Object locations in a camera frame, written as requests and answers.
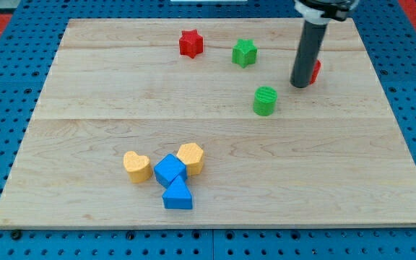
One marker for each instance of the blue triangle block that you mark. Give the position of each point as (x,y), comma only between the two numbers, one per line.
(177,195)

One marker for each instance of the green star block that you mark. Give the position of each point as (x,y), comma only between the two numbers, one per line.
(244,52)

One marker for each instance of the red block behind rod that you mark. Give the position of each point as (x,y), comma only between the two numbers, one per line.
(315,72)

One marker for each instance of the red star block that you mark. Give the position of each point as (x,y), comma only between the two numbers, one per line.
(191,43)

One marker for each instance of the blue cube block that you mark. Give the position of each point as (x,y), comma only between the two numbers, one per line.
(168,169)

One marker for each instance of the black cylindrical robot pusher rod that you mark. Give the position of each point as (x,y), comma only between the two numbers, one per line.
(306,57)

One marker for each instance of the yellow heart block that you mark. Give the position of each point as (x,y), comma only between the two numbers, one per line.
(137,166)

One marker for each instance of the light wooden board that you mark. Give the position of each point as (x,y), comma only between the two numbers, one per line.
(330,156)

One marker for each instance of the yellow hexagon block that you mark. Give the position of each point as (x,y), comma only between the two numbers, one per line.
(192,156)

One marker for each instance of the black white robot arm flange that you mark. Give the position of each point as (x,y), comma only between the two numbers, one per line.
(321,12)

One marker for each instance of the green cylinder block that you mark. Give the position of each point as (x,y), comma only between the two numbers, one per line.
(265,98)

